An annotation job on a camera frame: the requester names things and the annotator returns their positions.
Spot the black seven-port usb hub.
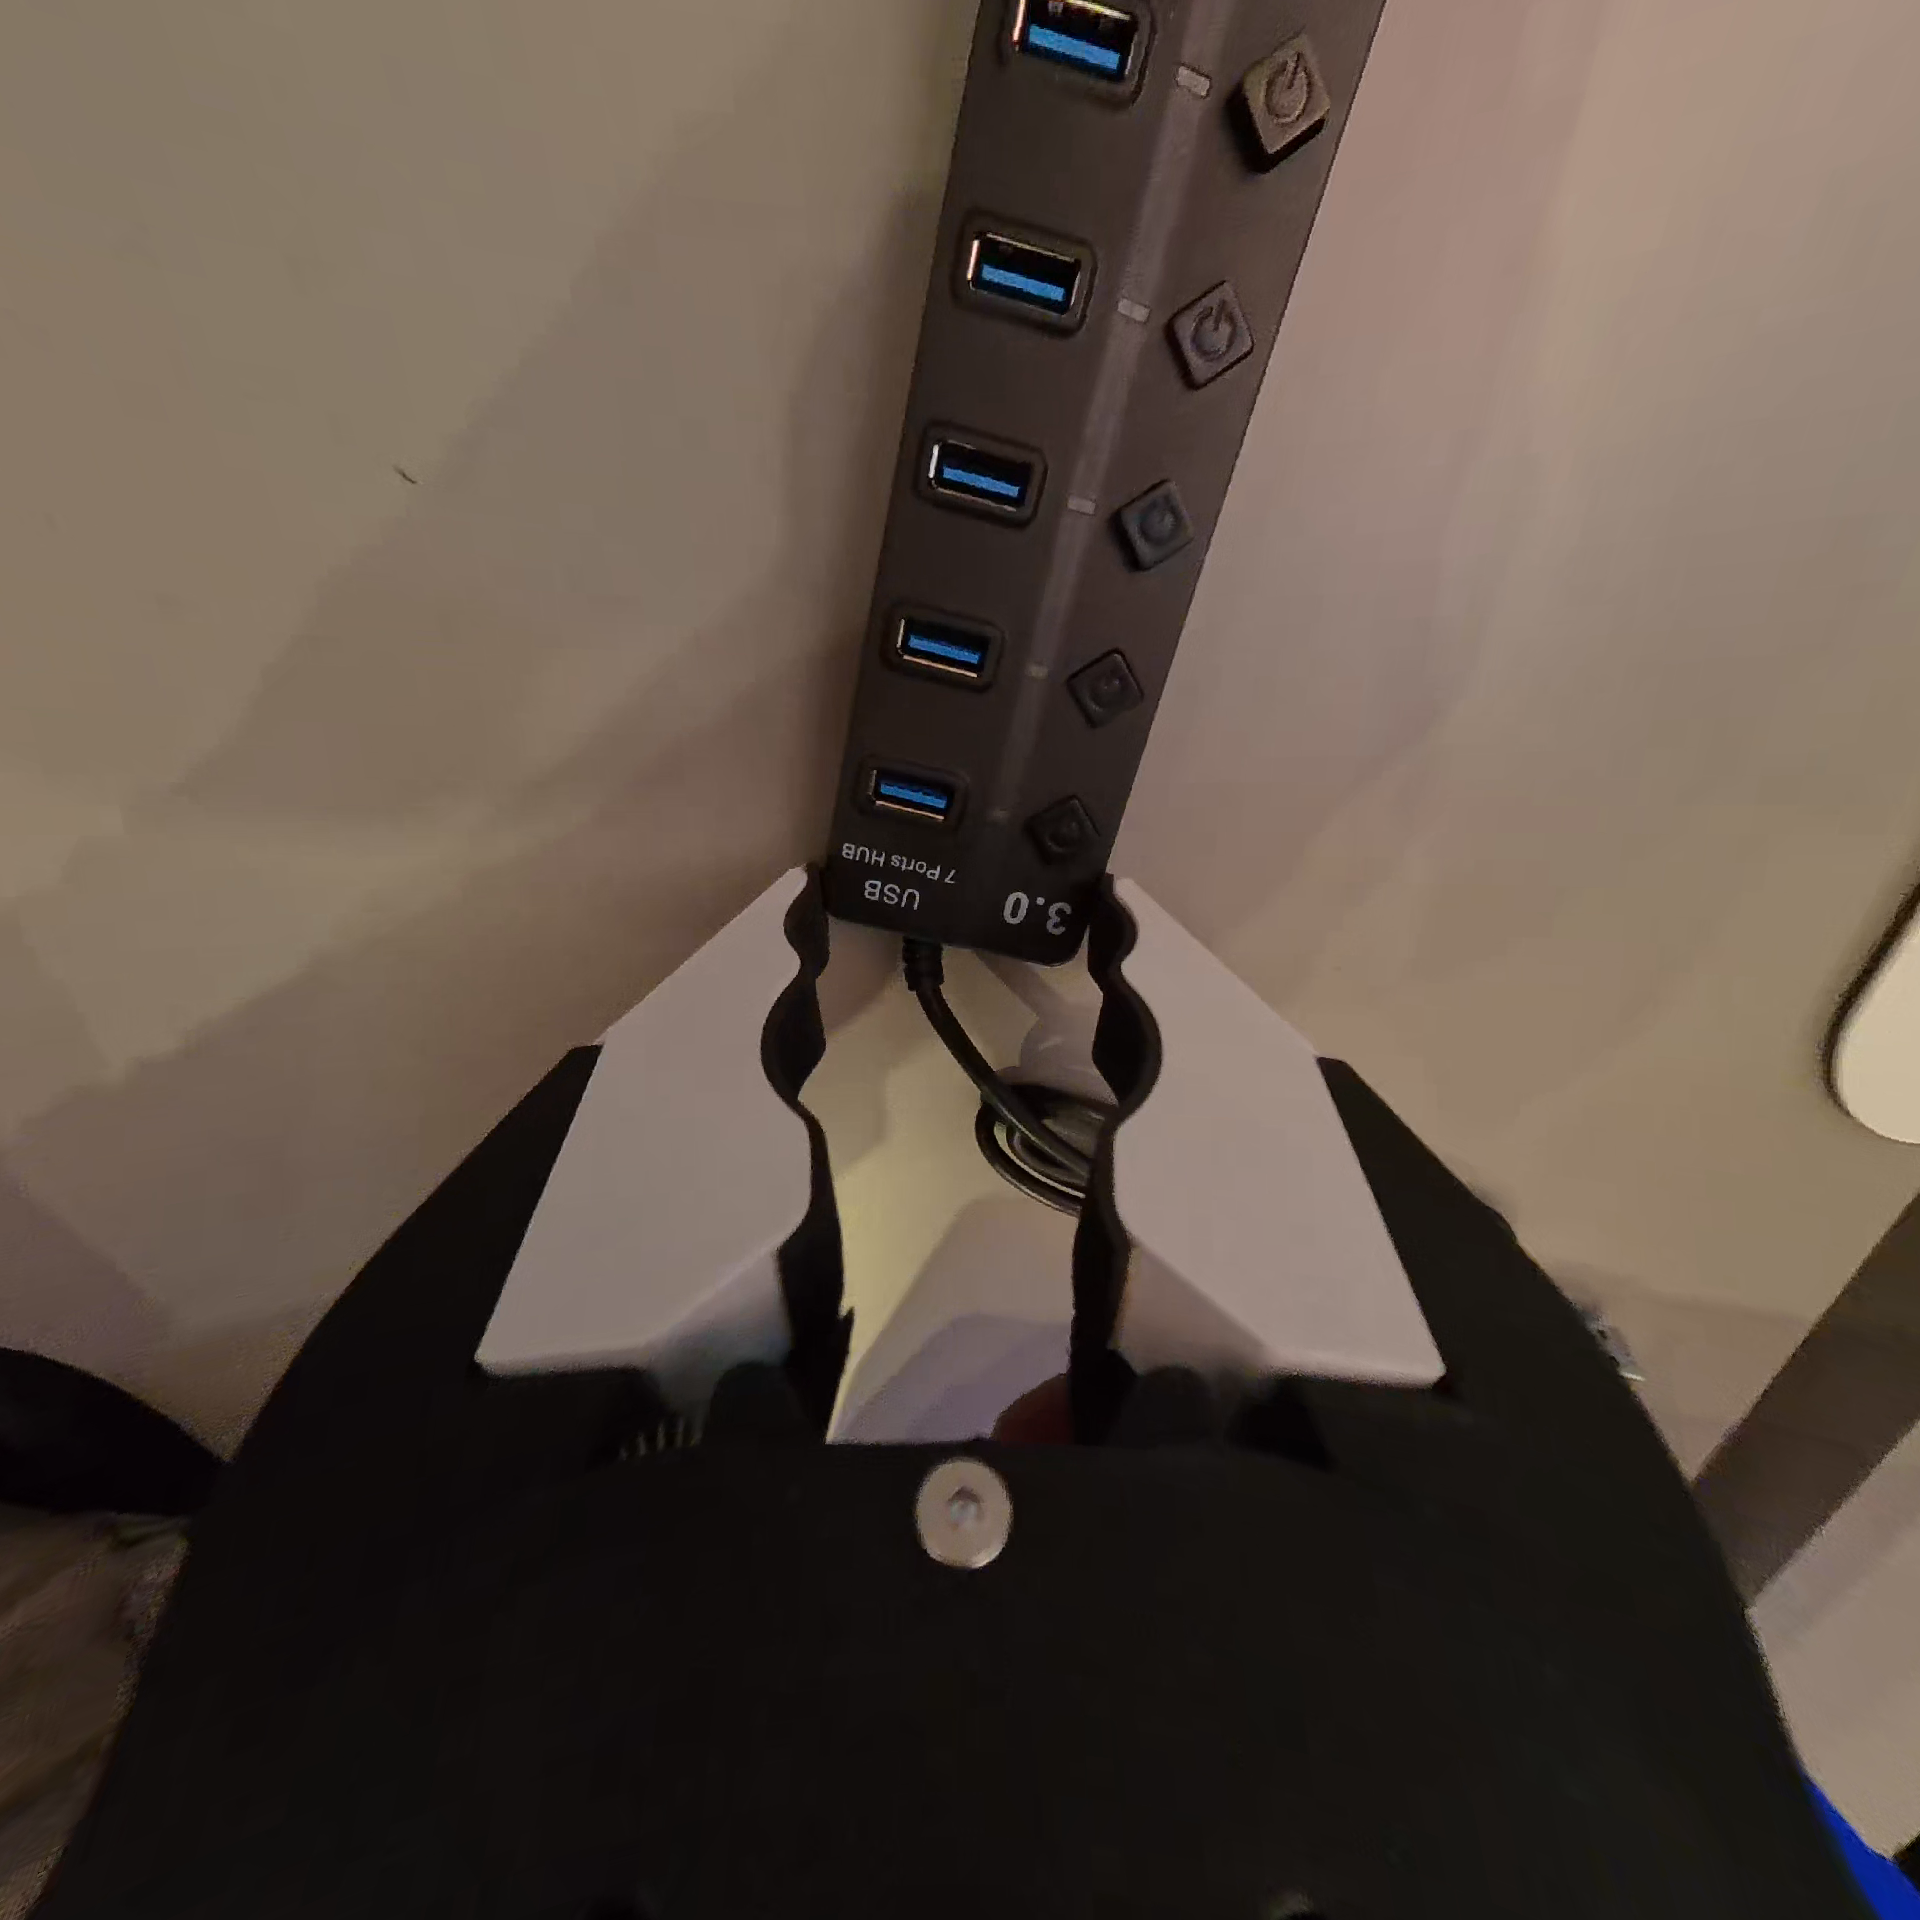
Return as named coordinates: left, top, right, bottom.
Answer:
left=828, top=0, right=1388, bottom=967

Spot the white book stand wooden board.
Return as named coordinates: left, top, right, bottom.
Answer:
left=1822, top=885, right=1920, bottom=1147

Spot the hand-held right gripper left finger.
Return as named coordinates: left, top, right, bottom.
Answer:
left=478, top=867, right=856, bottom=1428

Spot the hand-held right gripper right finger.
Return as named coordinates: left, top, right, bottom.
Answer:
left=1070, top=874, right=1448, bottom=1442

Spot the blue plastic bin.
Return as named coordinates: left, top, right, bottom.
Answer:
left=1805, top=1777, right=1920, bottom=1920

